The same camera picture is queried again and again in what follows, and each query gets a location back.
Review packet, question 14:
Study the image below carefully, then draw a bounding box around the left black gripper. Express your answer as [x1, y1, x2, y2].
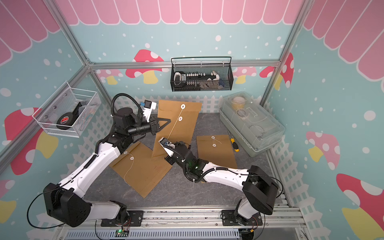
[127, 116, 171, 137]

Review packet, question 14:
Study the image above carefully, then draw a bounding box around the brown kraft file bag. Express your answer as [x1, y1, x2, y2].
[152, 100, 202, 162]
[110, 142, 172, 198]
[197, 135, 238, 169]

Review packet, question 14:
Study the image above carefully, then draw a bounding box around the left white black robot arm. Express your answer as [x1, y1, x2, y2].
[41, 93, 171, 228]

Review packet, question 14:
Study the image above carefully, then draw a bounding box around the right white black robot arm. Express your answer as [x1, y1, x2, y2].
[159, 138, 283, 225]

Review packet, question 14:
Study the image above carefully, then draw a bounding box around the clear plastic storage box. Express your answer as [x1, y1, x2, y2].
[219, 92, 285, 157]

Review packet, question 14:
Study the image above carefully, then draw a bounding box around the black tape roll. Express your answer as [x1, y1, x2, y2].
[57, 113, 76, 130]

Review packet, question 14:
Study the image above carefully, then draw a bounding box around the green lit circuit board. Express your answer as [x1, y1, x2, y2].
[115, 229, 130, 238]

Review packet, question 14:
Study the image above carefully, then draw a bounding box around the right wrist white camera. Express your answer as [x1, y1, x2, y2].
[159, 138, 176, 157]

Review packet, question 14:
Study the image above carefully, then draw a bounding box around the wrist white camera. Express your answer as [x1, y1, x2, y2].
[141, 100, 157, 122]
[159, 138, 176, 157]

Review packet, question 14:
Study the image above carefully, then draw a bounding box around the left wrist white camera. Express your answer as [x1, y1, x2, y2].
[141, 100, 157, 122]

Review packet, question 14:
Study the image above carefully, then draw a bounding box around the yellow handled screwdriver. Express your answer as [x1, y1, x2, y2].
[228, 131, 240, 153]

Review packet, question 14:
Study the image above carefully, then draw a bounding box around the black wire mesh basket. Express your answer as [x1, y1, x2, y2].
[170, 57, 234, 92]

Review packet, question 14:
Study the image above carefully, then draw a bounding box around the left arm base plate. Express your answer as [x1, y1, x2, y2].
[101, 210, 144, 227]

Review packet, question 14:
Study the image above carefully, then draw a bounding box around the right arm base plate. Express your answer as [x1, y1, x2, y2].
[220, 210, 263, 228]

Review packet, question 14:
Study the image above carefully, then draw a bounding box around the clear acrylic wall bin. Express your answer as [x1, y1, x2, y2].
[32, 82, 102, 138]

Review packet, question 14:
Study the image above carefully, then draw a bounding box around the aluminium front rail frame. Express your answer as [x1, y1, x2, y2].
[53, 206, 312, 240]

